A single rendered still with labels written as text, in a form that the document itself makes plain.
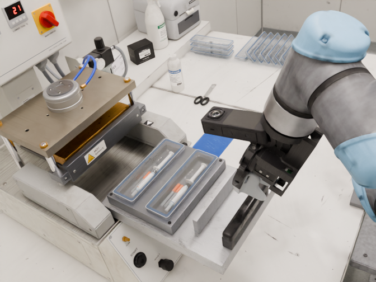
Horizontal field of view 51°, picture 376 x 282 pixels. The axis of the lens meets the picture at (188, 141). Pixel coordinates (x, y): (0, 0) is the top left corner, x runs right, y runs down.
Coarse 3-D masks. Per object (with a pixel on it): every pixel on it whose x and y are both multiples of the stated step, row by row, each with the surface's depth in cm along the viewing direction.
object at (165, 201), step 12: (192, 156) 85; (204, 156) 84; (216, 156) 84; (180, 168) 83; (192, 168) 82; (204, 168) 82; (180, 180) 80; (192, 180) 80; (168, 192) 78; (180, 192) 78; (156, 204) 76; (168, 204) 76
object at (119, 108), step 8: (120, 104) 93; (112, 112) 91; (120, 112) 91; (96, 120) 90; (104, 120) 89; (112, 120) 90; (88, 128) 88; (96, 128) 88; (104, 128) 88; (80, 136) 86; (88, 136) 86; (72, 144) 84; (80, 144) 84; (32, 152) 89; (64, 152) 83; (72, 152) 82; (56, 160) 84; (64, 160) 81
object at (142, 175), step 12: (168, 144) 89; (180, 144) 88; (156, 156) 86; (168, 156) 86; (144, 168) 84; (156, 168) 83; (132, 180) 82; (144, 180) 81; (120, 192) 80; (132, 192) 79
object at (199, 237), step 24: (216, 192) 76; (240, 192) 80; (120, 216) 80; (192, 216) 77; (216, 216) 76; (168, 240) 74; (192, 240) 73; (216, 240) 72; (240, 240) 72; (216, 264) 69
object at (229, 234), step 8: (264, 192) 76; (248, 200) 73; (256, 200) 74; (240, 208) 72; (248, 208) 72; (240, 216) 71; (248, 216) 72; (232, 224) 70; (240, 224) 70; (224, 232) 69; (232, 232) 68; (224, 240) 69; (232, 240) 69; (232, 248) 70
